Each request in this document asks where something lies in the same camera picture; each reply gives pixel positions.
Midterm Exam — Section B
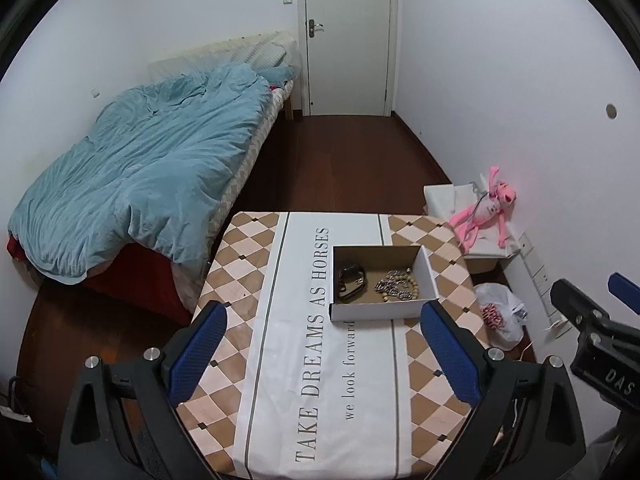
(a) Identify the white charger cable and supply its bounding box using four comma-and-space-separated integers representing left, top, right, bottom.
520, 327, 556, 361

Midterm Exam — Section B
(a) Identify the checked tablecloth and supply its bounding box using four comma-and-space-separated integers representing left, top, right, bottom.
175, 211, 506, 480

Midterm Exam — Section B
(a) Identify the teal pillow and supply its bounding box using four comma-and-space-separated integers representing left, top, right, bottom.
260, 64, 296, 86

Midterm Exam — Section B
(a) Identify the black smartwatch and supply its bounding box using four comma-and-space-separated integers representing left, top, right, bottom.
337, 262, 366, 303

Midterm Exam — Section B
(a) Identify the wooden bead bracelet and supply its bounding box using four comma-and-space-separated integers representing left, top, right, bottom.
382, 269, 422, 303

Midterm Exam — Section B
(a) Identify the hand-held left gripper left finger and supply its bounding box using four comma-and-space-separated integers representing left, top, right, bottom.
57, 300, 228, 480

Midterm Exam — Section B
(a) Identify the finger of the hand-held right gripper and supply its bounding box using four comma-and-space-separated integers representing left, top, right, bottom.
607, 272, 640, 311
550, 279, 613, 336

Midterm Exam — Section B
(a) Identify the blue duvet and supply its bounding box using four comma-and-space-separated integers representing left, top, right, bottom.
7, 62, 273, 286

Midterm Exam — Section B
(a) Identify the bed with patterned sheet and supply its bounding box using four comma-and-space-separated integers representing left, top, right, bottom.
5, 30, 301, 326

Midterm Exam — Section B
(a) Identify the white checked pillow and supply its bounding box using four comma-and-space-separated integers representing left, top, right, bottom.
247, 32, 298, 68

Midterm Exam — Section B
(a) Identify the white door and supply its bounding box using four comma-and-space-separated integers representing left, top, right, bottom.
297, 0, 401, 118

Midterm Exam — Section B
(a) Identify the white plastic bag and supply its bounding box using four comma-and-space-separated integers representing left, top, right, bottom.
474, 282, 528, 351

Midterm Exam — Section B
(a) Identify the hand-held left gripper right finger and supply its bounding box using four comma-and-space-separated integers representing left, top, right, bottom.
420, 300, 587, 480

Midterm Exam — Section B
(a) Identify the cardboard box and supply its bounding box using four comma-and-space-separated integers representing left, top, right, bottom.
328, 245, 441, 323

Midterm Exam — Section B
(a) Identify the white wall socket row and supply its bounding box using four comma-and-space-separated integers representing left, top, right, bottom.
517, 232, 566, 318

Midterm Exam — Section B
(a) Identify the thick silver chain bracelet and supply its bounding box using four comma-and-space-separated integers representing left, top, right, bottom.
375, 270, 420, 301

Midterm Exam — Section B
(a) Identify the pink plush toy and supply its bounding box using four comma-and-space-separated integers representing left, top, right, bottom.
448, 164, 516, 251

